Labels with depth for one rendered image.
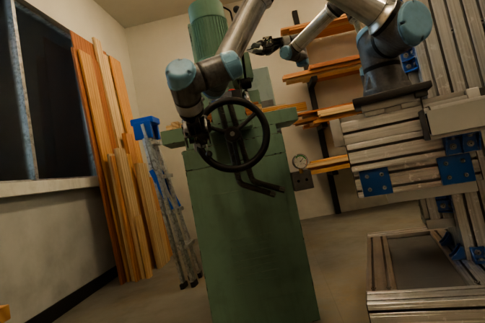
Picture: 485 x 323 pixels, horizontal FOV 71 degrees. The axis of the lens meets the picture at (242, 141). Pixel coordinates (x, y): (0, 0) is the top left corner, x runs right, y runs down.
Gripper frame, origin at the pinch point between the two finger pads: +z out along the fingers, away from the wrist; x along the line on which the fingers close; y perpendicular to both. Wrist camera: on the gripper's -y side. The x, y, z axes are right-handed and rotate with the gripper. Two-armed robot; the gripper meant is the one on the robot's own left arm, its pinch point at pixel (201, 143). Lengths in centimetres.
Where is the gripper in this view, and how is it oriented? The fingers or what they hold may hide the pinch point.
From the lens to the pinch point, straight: 112.5
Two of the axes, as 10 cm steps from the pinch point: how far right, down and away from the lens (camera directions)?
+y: 1.9, 8.0, -5.7
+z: 0.6, 5.7, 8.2
